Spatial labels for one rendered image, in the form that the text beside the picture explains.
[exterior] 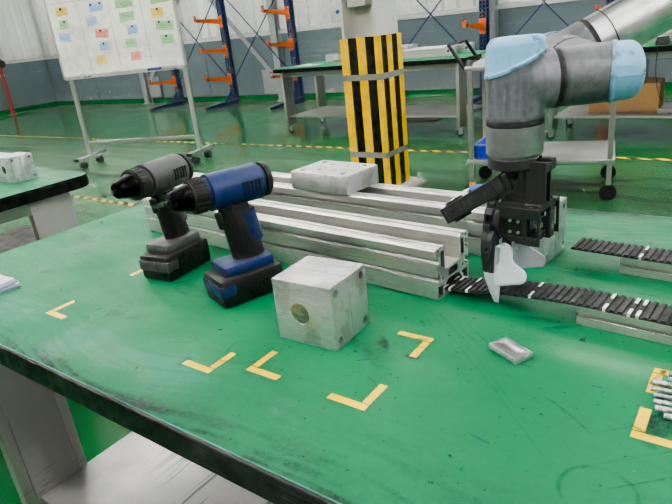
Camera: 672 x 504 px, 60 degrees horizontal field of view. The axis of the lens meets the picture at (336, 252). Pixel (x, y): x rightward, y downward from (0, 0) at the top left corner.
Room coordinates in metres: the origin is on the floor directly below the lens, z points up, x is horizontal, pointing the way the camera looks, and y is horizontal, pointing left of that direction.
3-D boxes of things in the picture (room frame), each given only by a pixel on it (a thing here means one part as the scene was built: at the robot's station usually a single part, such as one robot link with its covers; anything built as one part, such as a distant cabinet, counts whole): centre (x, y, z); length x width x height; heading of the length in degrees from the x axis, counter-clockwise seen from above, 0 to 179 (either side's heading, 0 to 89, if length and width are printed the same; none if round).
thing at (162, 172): (1.05, 0.33, 0.89); 0.20 x 0.08 x 0.22; 149
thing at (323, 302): (0.77, 0.02, 0.83); 0.11 x 0.10 x 0.10; 144
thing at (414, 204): (1.25, -0.02, 0.82); 0.80 x 0.10 x 0.09; 48
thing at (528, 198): (0.77, -0.26, 0.94); 0.09 x 0.08 x 0.12; 47
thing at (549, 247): (0.96, -0.35, 0.83); 0.12 x 0.09 x 0.10; 138
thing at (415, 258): (1.11, 0.11, 0.82); 0.80 x 0.10 x 0.09; 48
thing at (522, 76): (0.77, -0.26, 1.10); 0.09 x 0.08 x 0.11; 87
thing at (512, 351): (0.64, -0.21, 0.78); 0.05 x 0.03 x 0.01; 24
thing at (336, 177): (1.25, -0.02, 0.87); 0.16 x 0.11 x 0.07; 48
